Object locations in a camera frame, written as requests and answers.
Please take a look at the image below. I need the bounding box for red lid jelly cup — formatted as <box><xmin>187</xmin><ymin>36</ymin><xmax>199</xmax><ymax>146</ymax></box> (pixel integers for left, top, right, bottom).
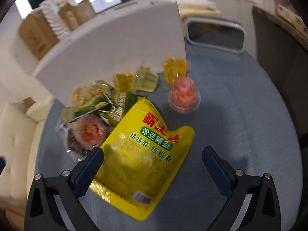
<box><xmin>72</xmin><ymin>114</ymin><xmax>106</xmax><ymax>150</ymax></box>

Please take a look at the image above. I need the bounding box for yellow snack bag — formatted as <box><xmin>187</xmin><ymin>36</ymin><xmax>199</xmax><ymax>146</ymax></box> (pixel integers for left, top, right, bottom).
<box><xmin>90</xmin><ymin>99</ymin><xmax>195</xmax><ymax>221</ymax></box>

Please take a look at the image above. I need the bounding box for pink jelly cup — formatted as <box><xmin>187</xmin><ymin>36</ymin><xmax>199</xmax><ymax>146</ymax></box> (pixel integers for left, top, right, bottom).
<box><xmin>168</xmin><ymin>77</ymin><xmax>201</xmax><ymax>114</ymax></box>

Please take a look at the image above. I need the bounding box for yellow fruit jelly cup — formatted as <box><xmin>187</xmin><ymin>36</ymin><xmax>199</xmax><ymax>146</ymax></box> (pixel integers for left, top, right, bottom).
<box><xmin>132</xmin><ymin>66</ymin><xmax>159</xmax><ymax>92</ymax></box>

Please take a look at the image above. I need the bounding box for cream leather sofa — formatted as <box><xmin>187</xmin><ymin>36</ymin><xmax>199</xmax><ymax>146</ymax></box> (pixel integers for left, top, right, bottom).
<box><xmin>1</xmin><ymin>95</ymin><xmax>55</xmax><ymax>207</ymax></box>

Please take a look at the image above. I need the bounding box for small green garlic packet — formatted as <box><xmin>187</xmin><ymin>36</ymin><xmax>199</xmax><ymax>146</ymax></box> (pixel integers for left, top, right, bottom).
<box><xmin>73</xmin><ymin>93</ymin><xmax>113</xmax><ymax>117</ymax></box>

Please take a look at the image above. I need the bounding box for dark wooden side table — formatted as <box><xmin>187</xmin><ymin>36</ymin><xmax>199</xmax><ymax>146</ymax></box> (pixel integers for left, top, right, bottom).
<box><xmin>251</xmin><ymin>4</ymin><xmax>308</xmax><ymax>135</ymax></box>

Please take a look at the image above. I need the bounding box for yellow jelly cup right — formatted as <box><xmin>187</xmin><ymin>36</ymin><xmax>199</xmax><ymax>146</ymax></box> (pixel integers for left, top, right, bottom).
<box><xmin>163</xmin><ymin>58</ymin><xmax>189</xmax><ymax>85</ymax></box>

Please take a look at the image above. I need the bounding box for large cardboard box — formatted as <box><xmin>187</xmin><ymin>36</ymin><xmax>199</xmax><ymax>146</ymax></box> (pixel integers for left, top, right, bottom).
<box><xmin>19</xmin><ymin>10</ymin><xmax>59</xmax><ymax>60</ymax></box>

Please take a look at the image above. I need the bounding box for small cardboard box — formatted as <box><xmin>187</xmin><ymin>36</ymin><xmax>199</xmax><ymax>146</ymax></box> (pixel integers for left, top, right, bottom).
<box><xmin>58</xmin><ymin>0</ymin><xmax>97</xmax><ymax>31</ymax></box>

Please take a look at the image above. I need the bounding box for white storage box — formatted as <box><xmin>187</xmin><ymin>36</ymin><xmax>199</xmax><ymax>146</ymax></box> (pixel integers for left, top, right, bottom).
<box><xmin>33</xmin><ymin>1</ymin><xmax>186</xmax><ymax>105</ymax></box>

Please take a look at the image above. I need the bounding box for dotted white paper bag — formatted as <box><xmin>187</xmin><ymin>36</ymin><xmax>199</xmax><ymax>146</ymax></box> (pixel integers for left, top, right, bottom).
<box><xmin>39</xmin><ymin>0</ymin><xmax>77</xmax><ymax>41</ymax></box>

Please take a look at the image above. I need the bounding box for folded white cloth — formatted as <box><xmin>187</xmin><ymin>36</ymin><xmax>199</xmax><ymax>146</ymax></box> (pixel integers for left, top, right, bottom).
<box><xmin>177</xmin><ymin>0</ymin><xmax>221</xmax><ymax>18</ymax></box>

